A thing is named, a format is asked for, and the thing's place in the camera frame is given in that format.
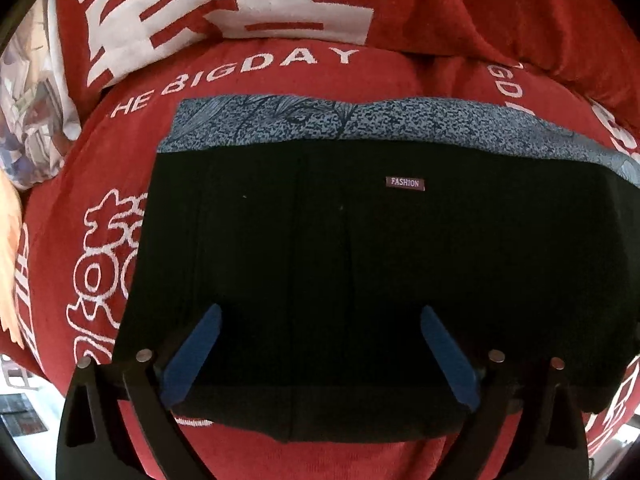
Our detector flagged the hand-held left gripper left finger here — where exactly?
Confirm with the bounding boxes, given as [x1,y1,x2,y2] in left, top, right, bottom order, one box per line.
[55,302,223,480]

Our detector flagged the pale printed pillow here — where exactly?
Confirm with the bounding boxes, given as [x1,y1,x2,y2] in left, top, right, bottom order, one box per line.
[0,0,81,191]

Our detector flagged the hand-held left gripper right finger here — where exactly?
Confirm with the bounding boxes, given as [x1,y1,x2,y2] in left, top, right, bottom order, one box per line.
[420,305,591,480]

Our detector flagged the red printed sofa cover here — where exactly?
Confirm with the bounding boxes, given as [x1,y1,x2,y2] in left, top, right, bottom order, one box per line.
[0,0,640,480]

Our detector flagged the black pants with grey waistband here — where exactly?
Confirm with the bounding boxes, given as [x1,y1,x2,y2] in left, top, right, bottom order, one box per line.
[112,94,640,443]

